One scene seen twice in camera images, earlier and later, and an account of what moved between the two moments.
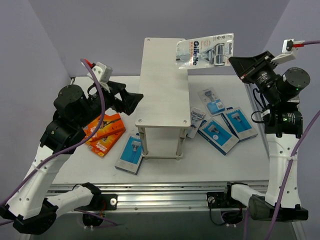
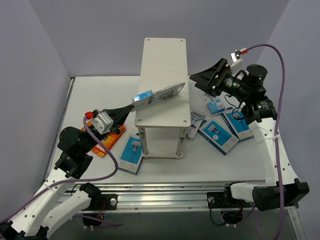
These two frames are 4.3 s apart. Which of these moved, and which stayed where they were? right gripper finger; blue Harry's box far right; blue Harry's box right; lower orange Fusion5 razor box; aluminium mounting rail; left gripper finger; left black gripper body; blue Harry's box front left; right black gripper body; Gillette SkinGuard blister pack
Moved: left gripper finger; left black gripper body; right gripper finger; right black gripper body
Stayed: blue Harry's box right; blue Harry's box far right; lower orange Fusion5 razor box; aluminium mounting rail; blue Harry's box front left; Gillette SkinGuard blister pack
